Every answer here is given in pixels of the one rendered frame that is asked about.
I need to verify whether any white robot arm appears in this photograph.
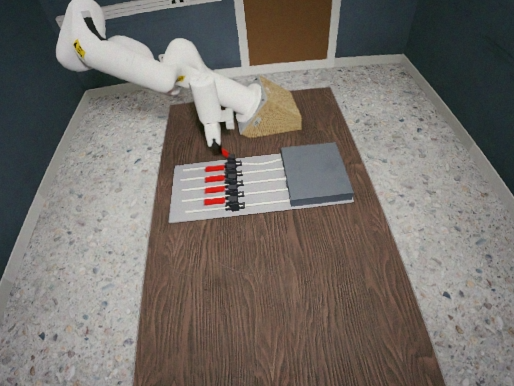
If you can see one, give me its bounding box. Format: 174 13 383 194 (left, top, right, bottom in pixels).
56 0 261 129

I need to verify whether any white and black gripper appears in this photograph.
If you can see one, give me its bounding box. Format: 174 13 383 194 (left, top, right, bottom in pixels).
202 121 222 155

